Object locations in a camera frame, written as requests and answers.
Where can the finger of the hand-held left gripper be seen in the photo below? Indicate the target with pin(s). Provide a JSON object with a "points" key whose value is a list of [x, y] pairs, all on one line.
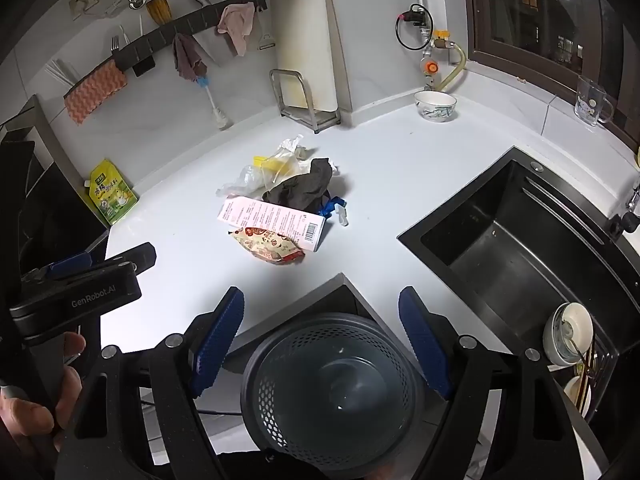
{"points": [[140, 256], [70, 265]]}

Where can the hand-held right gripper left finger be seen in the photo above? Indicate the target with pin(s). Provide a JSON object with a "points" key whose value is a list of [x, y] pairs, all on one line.
{"points": [[220, 340]]}

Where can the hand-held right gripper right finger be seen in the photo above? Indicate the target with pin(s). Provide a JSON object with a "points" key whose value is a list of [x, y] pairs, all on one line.
{"points": [[425, 345]]}

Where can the grey perforated waste basket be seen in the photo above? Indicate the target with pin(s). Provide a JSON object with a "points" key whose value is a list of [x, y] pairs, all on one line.
{"points": [[280, 360]]}

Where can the red snack wrapper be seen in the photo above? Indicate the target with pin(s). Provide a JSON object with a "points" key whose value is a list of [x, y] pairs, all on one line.
{"points": [[270, 247]]}

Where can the pink white carton box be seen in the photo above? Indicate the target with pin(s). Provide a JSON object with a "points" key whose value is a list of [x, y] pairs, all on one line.
{"points": [[270, 220]]}

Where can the clear plastic bag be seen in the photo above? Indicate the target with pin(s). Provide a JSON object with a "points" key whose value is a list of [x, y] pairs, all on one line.
{"points": [[245, 177]]}

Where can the blue spray nozzle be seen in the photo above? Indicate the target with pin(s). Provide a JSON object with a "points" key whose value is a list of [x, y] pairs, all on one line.
{"points": [[335, 207]]}

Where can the dark grey cloth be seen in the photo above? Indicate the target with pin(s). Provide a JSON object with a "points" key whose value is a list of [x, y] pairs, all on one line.
{"points": [[300, 185]]}

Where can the person's left hand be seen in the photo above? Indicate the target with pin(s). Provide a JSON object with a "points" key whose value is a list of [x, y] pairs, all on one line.
{"points": [[25, 420]]}

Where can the black stove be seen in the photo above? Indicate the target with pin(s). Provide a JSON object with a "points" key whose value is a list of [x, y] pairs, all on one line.
{"points": [[50, 220]]}

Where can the green yellow pouch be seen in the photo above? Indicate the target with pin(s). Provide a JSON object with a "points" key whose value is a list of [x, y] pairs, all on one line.
{"points": [[112, 195]]}

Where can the black kitchen sink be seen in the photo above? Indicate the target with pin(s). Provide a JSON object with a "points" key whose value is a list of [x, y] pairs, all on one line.
{"points": [[500, 240]]}

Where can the white bowl in sink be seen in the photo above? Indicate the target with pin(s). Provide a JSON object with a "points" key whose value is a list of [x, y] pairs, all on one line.
{"points": [[575, 325]]}

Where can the white plate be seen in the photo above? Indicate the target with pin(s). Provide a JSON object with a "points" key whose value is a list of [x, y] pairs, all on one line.
{"points": [[575, 395]]}

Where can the white bottle brush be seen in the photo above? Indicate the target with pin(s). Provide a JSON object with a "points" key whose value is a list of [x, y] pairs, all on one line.
{"points": [[220, 117]]}

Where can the orange wavy sponge cloth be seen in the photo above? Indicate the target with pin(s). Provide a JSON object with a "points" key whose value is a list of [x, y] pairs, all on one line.
{"points": [[95, 92]]}

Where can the small black box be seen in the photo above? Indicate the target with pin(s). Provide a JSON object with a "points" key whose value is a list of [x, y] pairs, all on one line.
{"points": [[144, 66]]}

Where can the brown cloth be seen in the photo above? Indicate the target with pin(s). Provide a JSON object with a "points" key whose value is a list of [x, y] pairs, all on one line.
{"points": [[189, 60]]}

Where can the metal fork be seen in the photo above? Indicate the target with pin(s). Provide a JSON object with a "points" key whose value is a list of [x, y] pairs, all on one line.
{"points": [[115, 44]]}

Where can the metal board rack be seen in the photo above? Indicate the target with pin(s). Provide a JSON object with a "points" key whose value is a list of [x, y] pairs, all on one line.
{"points": [[320, 120]]}

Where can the chrome sink faucet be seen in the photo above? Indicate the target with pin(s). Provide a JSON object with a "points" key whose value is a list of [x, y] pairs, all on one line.
{"points": [[622, 220]]}

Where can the metal peeler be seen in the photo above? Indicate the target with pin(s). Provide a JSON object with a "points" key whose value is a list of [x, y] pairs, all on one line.
{"points": [[267, 42]]}

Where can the pink cloth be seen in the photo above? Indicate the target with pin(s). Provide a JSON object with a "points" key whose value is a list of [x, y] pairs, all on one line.
{"points": [[237, 25]]}

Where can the white cutting board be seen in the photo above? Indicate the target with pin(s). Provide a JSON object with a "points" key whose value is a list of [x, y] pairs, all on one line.
{"points": [[305, 35]]}

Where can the gas valve with pipe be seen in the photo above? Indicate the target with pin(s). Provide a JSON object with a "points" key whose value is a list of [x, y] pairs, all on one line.
{"points": [[430, 60]]}

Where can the clear glass mug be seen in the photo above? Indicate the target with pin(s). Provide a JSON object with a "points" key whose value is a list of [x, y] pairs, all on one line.
{"points": [[590, 102]]}

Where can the black wall rail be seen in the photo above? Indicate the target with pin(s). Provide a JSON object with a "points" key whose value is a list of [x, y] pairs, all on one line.
{"points": [[200, 20]]}

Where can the wall socket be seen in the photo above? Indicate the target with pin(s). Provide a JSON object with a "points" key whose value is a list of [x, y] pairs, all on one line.
{"points": [[82, 4]]}

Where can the dark window frame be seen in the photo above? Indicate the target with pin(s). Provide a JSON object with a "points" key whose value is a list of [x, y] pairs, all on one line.
{"points": [[480, 20]]}

